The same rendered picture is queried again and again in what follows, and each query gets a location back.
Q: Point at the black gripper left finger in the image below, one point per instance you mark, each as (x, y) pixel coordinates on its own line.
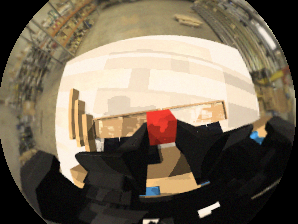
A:
(130, 160)

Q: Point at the small red block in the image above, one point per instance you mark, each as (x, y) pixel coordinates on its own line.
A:
(162, 127)

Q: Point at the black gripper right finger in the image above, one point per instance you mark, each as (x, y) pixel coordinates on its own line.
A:
(203, 149)

